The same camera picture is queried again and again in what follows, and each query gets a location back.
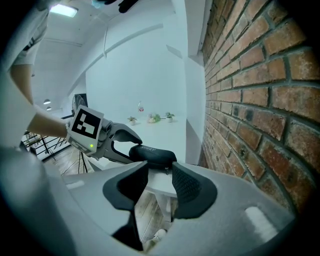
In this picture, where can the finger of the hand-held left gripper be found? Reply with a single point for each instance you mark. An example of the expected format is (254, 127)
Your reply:
(127, 133)
(117, 156)

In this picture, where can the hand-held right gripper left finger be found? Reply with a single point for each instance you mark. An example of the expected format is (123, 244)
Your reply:
(120, 190)

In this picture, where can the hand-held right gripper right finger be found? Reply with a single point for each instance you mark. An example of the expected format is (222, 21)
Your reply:
(195, 190)

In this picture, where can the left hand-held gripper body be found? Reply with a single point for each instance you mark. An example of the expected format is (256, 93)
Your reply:
(86, 122)

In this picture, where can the person's left forearm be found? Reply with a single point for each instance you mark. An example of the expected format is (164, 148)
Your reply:
(47, 122)

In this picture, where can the small potted green plant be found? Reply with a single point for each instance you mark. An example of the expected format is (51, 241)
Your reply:
(170, 116)
(132, 120)

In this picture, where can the glass with pink flower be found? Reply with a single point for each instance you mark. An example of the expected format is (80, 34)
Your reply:
(140, 107)

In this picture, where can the round pendant lamp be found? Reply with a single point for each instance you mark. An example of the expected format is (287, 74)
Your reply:
(48, 108)
(47, 101)

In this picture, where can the black metal railing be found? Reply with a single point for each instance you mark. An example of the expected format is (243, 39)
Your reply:
(47, 145)

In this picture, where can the white shoe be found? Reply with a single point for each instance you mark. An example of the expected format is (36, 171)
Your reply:
(160, 234)

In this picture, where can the person's grey t-shirt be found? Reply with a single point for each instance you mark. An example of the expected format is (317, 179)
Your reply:
(27, 32)

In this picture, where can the rectangular ceiling light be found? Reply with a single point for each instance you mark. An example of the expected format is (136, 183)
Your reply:
(63, 10)

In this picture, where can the blue face mask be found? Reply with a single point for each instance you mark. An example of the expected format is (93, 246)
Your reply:
(97, 3)

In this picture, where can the black head-worn camera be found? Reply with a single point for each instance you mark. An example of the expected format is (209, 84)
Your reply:
(125, 5)

